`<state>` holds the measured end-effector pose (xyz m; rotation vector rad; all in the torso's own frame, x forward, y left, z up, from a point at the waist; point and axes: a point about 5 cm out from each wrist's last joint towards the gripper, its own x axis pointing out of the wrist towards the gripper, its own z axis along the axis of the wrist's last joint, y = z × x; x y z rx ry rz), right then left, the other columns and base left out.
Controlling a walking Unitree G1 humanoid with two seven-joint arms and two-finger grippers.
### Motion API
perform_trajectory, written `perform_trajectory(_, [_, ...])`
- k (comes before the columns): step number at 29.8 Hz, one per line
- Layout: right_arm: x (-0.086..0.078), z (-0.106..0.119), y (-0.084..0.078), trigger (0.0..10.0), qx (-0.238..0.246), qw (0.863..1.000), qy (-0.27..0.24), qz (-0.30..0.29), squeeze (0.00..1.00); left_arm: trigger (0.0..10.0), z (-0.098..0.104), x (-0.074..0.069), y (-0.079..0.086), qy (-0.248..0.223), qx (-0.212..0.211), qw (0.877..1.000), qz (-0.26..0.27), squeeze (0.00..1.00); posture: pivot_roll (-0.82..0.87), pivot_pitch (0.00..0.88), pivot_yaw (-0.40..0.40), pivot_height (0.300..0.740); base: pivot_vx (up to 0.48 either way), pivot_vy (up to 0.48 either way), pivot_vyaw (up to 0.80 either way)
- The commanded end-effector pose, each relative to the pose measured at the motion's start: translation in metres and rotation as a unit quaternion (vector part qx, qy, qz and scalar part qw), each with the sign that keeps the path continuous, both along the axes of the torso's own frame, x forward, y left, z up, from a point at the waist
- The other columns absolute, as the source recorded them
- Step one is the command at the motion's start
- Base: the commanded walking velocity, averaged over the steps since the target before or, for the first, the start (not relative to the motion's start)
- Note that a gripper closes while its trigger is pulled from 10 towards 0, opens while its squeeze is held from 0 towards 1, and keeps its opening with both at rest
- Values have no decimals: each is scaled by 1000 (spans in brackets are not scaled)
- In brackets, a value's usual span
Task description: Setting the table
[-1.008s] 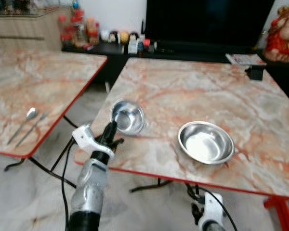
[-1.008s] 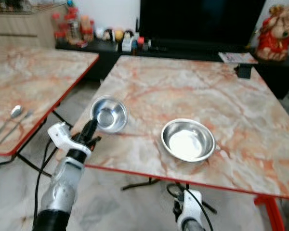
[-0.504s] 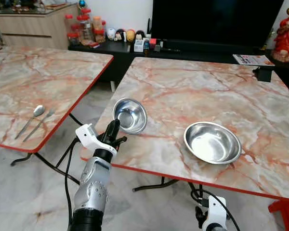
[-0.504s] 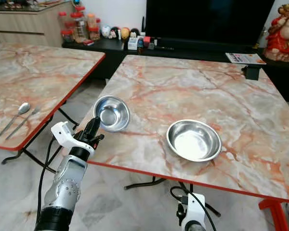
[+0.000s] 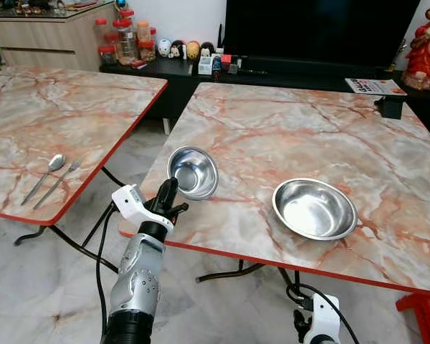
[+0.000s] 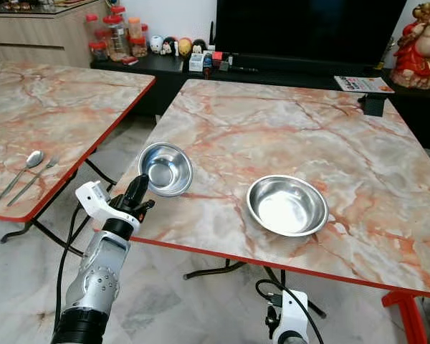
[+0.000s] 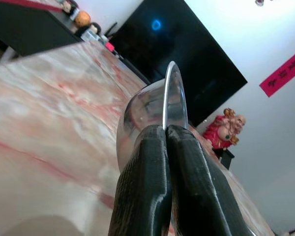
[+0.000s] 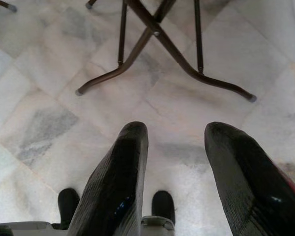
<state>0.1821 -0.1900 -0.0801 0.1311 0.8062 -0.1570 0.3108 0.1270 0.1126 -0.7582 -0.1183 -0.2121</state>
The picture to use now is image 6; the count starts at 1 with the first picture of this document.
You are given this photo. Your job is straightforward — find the small steel bowl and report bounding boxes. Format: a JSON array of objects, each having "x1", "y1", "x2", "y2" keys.
[{"x1": 138, "y1": 143, "x2": 194, "y2": 198}]

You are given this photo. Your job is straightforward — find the steel fork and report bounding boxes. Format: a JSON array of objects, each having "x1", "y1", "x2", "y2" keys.
[{"x1": 9, "y1": 156, "x2": 59, "y2": 206}]

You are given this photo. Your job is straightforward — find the steel spoon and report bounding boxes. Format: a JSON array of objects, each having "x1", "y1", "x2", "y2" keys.
[{"x1": 0, "y1": 150, "x2": 44, "y2": 203}]

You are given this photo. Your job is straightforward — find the black television console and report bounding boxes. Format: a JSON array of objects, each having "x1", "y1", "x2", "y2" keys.
[{"x1": 91, "y1": 54, "x2": 430, "y2": 148}]

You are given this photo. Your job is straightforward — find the large steel bowl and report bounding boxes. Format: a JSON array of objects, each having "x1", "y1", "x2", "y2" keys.
[{"x1": 247, "y1": 175, "x2": 329, "y2": 237}]

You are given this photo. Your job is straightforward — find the marble top folding table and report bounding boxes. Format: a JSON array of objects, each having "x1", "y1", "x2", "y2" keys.
[
  {"x1": 0, "y1": 61, "x2": 156, "y2": 269},
  {"x1": 111, "y1": 79, "x2": 430, "y2": 300}
]

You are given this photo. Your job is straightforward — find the red plastic stool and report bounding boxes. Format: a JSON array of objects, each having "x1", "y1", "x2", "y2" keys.
[{"x1": 381, "y1": 290, "x2": 429, "y2": 344}]

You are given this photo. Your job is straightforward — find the small white box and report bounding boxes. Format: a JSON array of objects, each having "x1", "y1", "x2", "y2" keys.
[{"x1": 188, "y1": 53, "x2": 206, "y2": 72}]

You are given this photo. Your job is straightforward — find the small jar red lid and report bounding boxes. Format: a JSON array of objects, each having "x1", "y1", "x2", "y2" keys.
[{"x1": 88, "y1": 39, "x2": 108, "y2": 62}]

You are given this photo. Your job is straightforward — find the clear jar orange lid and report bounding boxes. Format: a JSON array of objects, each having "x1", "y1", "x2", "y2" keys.
[{"x1": 126, "y1": 17, "x2": 148, "y2": 58}]

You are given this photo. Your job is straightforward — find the small yellow figurine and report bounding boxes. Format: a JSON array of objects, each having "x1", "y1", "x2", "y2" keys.
[{"x1": 177, "y1": 37, "x2": 192, "y2": 57}]

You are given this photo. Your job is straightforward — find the tall clear jar red lid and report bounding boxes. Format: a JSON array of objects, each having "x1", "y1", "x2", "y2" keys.
[{"x1": 104, "y1": 7, "x2": 130, "y2": 60}]

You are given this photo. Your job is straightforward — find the light wooden cabinet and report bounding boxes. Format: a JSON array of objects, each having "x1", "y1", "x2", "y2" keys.
[{"x1": 0, "y1": 0, "x2": 108, "y2": 67}]

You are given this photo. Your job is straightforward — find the black television screen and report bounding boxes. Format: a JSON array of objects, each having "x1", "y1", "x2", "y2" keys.
[{"x1": 215, "y1": 0, "x2": 408, "y2": 69}]

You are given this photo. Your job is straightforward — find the small black box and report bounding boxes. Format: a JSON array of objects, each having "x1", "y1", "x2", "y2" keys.
[{"x1": 358, "y1": 93, "x2": 386, "y2": 117}]

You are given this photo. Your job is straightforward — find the printed booklet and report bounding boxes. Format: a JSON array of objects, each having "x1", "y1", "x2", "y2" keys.
[{"x1": 334, "y1": 75, "x2": 395, "y2": 94}]

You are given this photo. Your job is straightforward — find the red seated figurine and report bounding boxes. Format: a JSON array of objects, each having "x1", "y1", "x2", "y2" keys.
[{"x1": 391, "y1": 2, "x2": 430, "y2": 90}]

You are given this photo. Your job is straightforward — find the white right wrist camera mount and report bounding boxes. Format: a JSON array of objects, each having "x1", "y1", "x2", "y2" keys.
[{"x1": 274, "y1": 290, "x2": 309, "y2": 344}]

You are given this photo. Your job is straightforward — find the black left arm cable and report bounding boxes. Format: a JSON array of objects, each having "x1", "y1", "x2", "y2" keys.
[{"x1": 54, "y1": 203, "x2": 85, "y2": 330}]

